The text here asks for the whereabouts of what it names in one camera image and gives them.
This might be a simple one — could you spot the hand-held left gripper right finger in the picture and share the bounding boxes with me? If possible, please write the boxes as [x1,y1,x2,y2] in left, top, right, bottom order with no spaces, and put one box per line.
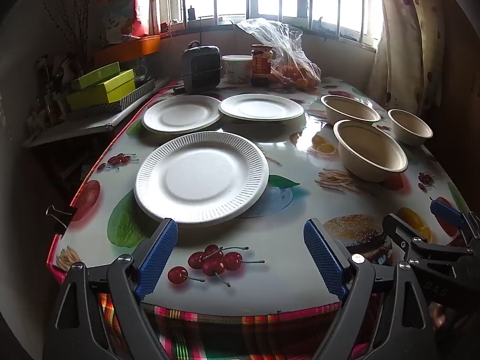
[303,218,437,360]

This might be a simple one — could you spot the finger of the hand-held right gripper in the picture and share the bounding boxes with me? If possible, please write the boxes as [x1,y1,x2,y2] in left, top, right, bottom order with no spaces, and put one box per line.
[430,199,480,248]
[382,213,471,262]

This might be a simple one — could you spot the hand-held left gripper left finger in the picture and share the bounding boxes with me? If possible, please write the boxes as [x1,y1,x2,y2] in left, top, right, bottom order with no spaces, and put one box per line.
[43,217,179,360]

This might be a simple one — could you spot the beige paper bowl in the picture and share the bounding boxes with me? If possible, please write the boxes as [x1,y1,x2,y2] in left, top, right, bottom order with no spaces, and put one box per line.
[387,109,434,146]
[333,119,409,184]
[320,95,381,125]

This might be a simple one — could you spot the white paper plate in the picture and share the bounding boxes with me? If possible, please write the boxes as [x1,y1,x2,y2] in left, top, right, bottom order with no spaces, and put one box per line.
[142,95,223,135]
[134,131,270,227]
[218,94,304,122]

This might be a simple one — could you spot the black binder clip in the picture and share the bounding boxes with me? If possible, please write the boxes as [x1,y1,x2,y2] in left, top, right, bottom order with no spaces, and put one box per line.
[46,205,77,235]

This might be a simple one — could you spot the fruit print glossy tablecloth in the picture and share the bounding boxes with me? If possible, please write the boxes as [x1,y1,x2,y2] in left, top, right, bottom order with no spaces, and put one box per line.
[52,77,473,308]

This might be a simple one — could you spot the white side shelf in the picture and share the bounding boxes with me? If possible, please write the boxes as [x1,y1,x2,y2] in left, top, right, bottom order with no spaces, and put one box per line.
[20,77,169,181]

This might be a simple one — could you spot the striped tray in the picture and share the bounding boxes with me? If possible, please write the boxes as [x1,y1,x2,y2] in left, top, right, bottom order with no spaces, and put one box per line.
[67,79,155,121]

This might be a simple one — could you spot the fruit print curtain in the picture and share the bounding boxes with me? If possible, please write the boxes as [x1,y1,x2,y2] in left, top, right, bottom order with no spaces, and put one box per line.
[365,0,480,117]

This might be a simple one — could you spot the large green box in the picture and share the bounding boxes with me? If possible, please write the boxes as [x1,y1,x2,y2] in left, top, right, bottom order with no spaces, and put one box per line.
[67,69,136,106]

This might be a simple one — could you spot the pile of oranges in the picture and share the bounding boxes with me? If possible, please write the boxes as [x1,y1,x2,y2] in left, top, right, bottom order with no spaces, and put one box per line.
[272,62,321,90]

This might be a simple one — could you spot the flat green box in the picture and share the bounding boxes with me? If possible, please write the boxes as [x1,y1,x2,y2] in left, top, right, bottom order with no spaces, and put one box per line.
[71,62,121,91]

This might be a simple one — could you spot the small grey desk heater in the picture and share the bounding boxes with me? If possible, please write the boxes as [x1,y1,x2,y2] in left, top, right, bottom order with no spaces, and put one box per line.
[182,41,223,94]

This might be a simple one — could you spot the cluster of small bottles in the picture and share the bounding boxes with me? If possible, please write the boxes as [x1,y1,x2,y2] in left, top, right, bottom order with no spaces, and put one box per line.
[35,54,76,121]

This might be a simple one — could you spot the red label glass jar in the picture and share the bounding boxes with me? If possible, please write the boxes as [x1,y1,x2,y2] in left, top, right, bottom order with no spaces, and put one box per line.
[250,44,274,87]

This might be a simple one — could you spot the white plastic tub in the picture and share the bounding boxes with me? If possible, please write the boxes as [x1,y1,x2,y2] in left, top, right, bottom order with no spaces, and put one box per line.
[221,55,253,83]

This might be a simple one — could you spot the orange box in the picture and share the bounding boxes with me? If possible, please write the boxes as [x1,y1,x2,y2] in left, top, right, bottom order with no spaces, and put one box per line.
[94,35,162,66]

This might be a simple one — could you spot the clear plastic bag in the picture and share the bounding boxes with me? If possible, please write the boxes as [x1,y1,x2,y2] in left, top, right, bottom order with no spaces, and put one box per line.
[237,18,322,91]

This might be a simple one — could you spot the dried branches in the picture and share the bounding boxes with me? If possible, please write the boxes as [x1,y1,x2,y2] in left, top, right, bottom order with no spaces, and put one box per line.
[37,0,98,68]

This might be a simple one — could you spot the red cartoon print gift bag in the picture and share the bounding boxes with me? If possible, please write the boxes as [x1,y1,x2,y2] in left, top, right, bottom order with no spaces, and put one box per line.
[99,0,154,44]

